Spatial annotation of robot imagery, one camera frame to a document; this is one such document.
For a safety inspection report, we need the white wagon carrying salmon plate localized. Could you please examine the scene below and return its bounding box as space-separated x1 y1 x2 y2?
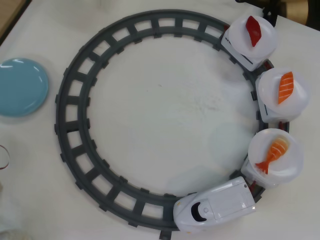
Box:
257 98 292 124

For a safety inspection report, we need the light wooden frame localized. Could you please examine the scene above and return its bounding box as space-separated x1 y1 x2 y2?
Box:
0 0 34 46

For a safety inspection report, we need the white plate for shrimp sushi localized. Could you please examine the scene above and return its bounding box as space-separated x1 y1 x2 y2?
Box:
247 128 305 187

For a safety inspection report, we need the white wagon carrying shrimp plate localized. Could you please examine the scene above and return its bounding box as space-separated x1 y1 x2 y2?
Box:
240 157 269 186

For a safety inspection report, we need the brown cardboard box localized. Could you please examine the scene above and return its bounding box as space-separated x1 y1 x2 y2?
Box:
274 0 320 29

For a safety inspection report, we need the orange shrimp sushi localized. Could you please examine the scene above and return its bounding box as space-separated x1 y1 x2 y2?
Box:
254 134 290 174

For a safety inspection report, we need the red tuna sushi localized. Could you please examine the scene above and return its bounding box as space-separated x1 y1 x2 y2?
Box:
245 15 263 48

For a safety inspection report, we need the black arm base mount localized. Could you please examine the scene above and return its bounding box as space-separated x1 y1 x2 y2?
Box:
235 0 278 26

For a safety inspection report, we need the orange salmon sushi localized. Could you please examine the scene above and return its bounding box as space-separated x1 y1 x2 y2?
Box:
277 71 294 105

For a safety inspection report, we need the white plate with salmon sushi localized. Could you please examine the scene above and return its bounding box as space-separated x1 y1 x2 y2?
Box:
258 67 312 121

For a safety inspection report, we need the red rubber band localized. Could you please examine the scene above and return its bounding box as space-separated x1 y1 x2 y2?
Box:
0 144 11 171

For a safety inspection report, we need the blue round dish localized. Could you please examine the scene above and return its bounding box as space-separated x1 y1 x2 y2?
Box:
0 57 50 118

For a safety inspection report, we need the white toy Shinkansen locomotive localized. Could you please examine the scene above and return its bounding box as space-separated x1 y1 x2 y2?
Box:
172 176 256 235

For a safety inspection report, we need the grey circular toy train track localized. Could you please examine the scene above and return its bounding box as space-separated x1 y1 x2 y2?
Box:
53 9 292 240

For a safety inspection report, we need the white wagon carrying tuna plate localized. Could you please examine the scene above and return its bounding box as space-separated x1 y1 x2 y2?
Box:
220 24 264 72

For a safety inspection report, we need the white plate with tuna sushi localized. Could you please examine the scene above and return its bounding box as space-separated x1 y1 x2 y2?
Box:
228 14 279 63

